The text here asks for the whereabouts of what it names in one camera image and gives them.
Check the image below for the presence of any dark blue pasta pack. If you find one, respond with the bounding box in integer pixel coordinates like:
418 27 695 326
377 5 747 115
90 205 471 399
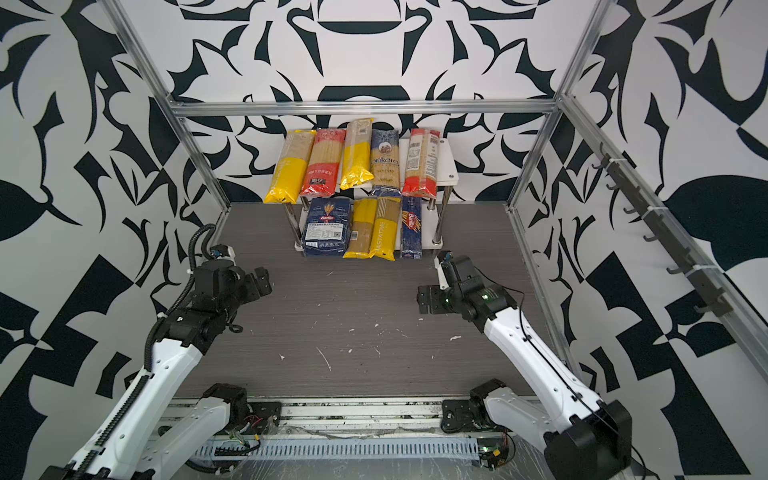
400 196 422 259

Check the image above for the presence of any yellow Pastatime spaghetti pack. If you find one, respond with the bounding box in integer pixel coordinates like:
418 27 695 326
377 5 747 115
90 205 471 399
369 197 401 261

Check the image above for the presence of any red ended spaghetti pack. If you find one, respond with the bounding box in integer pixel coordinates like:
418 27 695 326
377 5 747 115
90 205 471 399
402 128 441 200

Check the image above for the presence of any blue Barilla pasta pack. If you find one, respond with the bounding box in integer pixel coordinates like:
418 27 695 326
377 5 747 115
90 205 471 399
302 197 353 257

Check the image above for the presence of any small clear spaghetti pack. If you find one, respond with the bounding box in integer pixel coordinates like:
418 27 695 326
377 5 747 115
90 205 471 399
343 198 378 259

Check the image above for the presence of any yellow spaghetti pack underneath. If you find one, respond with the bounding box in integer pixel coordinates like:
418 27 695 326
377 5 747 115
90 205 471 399
264 130 316 204

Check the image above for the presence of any blue yellow spaghetti pack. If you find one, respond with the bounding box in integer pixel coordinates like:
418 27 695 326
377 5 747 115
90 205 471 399
371 129 401 197

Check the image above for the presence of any red yellow spaghetti pack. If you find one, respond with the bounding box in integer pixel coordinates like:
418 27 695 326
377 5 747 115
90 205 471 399
300 128 346 198

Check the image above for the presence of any yellow brown spaghetti pack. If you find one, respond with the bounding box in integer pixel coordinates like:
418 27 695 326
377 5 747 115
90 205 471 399
340 118 374 190

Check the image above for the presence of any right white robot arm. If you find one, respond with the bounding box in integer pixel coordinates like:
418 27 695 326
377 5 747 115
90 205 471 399
417 251 633 479

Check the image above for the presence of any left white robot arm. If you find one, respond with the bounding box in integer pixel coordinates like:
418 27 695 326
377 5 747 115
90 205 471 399
41 256 273 479

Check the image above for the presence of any white two-tier metal shelf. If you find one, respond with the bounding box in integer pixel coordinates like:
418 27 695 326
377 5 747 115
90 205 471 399
282 139 459 253

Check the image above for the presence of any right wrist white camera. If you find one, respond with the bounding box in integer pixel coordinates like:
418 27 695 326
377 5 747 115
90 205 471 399
435 259 449 291

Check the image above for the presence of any wrist white camera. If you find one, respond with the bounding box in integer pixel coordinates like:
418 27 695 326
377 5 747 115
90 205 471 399
435 259 449 291
208 244 235 260

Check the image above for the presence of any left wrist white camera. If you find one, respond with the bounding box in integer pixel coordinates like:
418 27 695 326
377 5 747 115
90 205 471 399
208 244 235 260

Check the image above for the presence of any white slotted cable duct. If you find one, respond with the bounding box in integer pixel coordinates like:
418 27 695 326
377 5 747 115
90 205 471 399
192 437 480 462

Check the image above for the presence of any black wall hook rail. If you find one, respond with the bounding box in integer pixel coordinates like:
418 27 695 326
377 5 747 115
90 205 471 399
593 144 734 317

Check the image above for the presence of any aluminium frame of enclosure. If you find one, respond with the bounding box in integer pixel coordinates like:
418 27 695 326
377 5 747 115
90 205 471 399
101 1 767 375

